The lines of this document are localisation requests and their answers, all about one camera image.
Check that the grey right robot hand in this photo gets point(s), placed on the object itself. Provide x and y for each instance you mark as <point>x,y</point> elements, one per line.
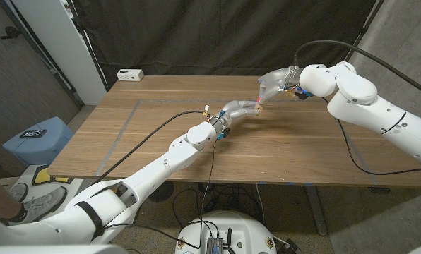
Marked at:
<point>279,81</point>

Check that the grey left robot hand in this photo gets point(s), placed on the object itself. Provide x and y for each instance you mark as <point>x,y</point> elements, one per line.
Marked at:
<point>235,109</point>

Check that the small wooden block with holes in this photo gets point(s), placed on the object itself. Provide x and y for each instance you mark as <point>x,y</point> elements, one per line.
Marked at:
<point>258,108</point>

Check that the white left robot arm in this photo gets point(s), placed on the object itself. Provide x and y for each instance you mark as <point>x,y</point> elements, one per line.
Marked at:
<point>175,158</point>

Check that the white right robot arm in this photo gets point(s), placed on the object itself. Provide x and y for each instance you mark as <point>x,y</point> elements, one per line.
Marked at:
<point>373,106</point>

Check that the black backdrop curtain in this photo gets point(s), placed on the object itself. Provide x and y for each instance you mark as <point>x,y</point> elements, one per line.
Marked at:
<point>214,35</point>

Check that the black backdrop stand pole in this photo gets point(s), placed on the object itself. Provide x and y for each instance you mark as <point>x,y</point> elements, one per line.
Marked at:
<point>362,31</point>
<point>87,44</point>

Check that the round black floor fan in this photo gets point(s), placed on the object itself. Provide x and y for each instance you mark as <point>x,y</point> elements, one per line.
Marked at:
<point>164,192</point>

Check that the white power strip box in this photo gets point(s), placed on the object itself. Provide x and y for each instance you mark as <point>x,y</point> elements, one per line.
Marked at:
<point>130,75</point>

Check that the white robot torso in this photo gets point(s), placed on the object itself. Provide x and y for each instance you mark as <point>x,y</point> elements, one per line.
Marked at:
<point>246,229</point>

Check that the grey table leg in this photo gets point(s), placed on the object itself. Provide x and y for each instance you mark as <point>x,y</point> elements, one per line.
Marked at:
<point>318,215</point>

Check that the grey electronics box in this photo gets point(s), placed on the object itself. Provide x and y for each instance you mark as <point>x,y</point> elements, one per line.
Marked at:
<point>214,245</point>

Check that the white pillar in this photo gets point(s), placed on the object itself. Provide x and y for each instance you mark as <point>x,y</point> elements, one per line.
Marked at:
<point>65,46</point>

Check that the blue plastic stool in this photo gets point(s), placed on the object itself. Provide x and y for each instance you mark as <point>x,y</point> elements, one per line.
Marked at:
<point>44,150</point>

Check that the black smartphone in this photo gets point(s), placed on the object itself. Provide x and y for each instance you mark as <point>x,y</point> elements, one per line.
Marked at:
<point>33,133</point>

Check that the grey black sneaker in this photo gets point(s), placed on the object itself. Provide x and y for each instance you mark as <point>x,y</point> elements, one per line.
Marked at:
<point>42,204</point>
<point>18,192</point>

